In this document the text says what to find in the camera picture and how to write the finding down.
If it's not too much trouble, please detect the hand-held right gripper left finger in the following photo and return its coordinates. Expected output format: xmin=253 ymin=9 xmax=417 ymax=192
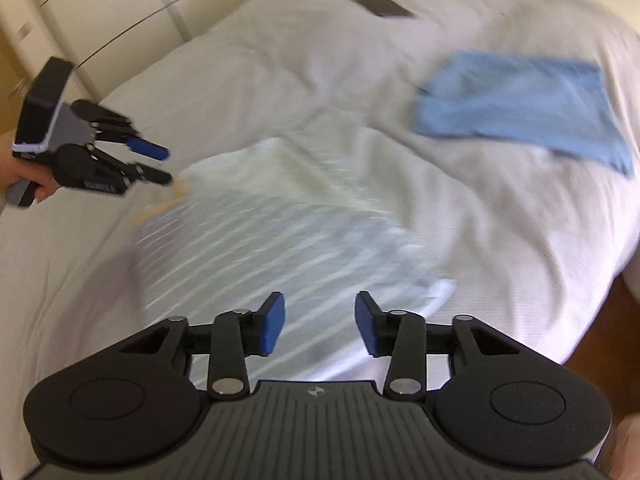
xmin=121 ymin=291 xmax=287 ymax=401

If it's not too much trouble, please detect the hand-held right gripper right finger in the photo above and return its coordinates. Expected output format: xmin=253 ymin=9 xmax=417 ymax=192
xmin=354 ymin=290 xmax=519 ymax=401

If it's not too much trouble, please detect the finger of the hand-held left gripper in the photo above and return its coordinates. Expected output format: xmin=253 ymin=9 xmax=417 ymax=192
xmin=89 ymin=144 xmax=174 ymax=191
xmin=71 ymin=99 xmax=170 ymax=160

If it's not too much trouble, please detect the pale green striped shirt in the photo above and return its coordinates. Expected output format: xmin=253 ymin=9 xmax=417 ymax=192
xmin=129 ymin=136 xmax=459 ymax=387

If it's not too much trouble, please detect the person's left hand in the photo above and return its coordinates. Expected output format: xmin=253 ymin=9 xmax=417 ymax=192
xmin=0 ymin=140 xmax=60 ymax=204

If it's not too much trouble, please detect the white wardrobe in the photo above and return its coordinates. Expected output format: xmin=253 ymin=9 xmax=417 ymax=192
xmin=0 ymin=0 xmax=292 ymax=107

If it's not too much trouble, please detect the white bed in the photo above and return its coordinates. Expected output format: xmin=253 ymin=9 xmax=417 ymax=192
xmin=0 ymin=0 xmax=640 ymax=397

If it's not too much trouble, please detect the light blue garment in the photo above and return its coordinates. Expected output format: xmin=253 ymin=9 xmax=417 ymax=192
xmin=409 ymin=50 xmax=637 ymax=179

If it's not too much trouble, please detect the dark smartphone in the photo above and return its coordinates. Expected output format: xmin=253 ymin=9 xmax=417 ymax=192
xmin=349 ymin=0 xmax=417 ymax=20

